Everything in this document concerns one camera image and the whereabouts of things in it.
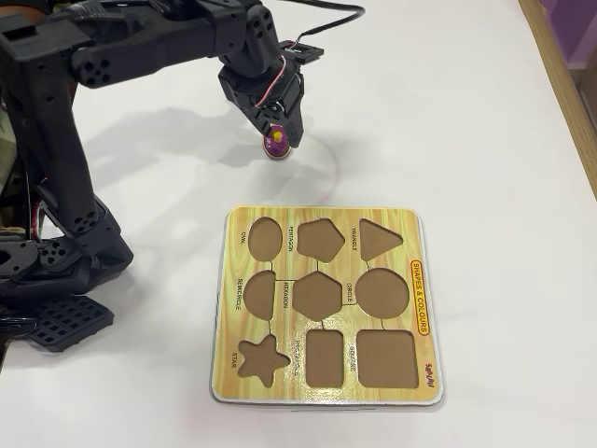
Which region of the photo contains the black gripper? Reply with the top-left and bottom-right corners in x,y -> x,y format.
217,55 -> 307,148

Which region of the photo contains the purple oval piece yellow pin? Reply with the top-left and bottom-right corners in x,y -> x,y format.
259,123 -> 294,161

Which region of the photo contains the wooden shape puzzle board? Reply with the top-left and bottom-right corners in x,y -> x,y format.
208,203 -> 445,406

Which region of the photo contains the red white servo wire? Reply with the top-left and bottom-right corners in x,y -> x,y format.
254,55 -> 288,112

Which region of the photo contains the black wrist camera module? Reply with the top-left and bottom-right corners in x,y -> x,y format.
279,39 -> 326,64

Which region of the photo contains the black camera cable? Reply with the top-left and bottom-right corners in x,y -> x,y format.
293,0 -> 368,50

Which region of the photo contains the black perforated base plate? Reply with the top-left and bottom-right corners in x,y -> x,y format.
25,294 -> 116,355

